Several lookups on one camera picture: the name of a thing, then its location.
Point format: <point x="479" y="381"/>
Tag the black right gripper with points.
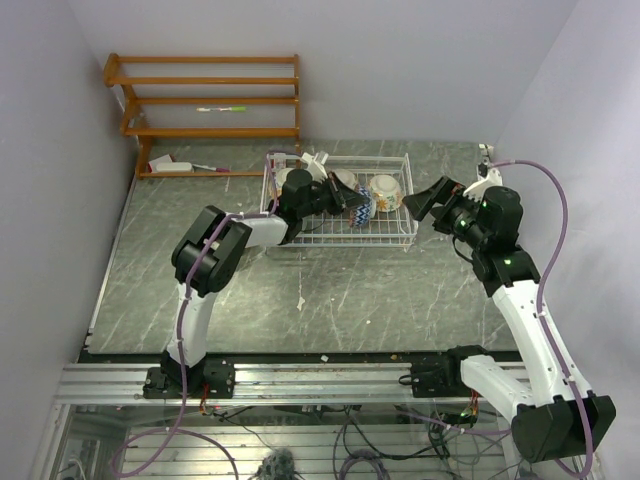
<point x="419" y="203"/>

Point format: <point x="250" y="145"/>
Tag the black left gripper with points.
<point x="344" y="197"/>

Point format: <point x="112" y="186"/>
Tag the orange floral bowl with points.
<point x="386" y="192"/>
<point x="276" y="180"/>
<point x="345" y="174"/>

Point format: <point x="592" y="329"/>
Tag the red patterned bowl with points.
<point x="362" y="214"/>

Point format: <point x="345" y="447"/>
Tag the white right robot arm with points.
<point x="557" y="414"/>

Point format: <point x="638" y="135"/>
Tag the wooden shelf rack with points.
<point x="205" y="97"/>

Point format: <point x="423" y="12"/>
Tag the pink white pen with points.
<point x="211" y="168"/>

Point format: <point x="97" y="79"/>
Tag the green white pen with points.
<point x="235" y="109"/>

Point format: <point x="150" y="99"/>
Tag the white red box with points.
<point x="167" y="164"/>

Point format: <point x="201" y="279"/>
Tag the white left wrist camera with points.
<point x="315" y="165"/>

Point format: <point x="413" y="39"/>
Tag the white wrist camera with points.
<point x="315" y="165"/>
<point x="487" y="176"/>

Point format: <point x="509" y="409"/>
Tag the white wire dish rack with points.
<point x="385" y="229"/>

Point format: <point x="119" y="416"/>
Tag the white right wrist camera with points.
<point x="487" y="176"/>

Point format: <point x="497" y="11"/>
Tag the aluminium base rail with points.
<point x="255" y="384"/>

